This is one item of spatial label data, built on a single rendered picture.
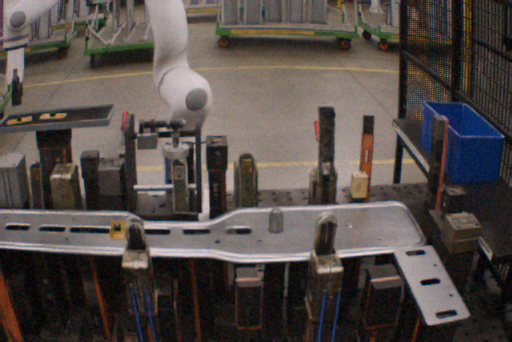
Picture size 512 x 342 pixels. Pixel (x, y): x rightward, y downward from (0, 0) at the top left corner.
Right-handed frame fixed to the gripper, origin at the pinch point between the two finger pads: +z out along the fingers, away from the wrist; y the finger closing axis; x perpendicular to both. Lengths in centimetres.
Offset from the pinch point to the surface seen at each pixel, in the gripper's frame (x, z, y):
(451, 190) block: 96, 15, 63
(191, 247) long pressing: 38, 23, 52
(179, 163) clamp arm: 42, 13, 32
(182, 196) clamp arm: 42, 21, 33
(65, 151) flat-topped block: 14.6, 15.6, 7.1
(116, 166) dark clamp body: 27.6, 15.2, 24.1
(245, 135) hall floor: 164, 123, -268
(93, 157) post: 22.0, 13.5, 20.4
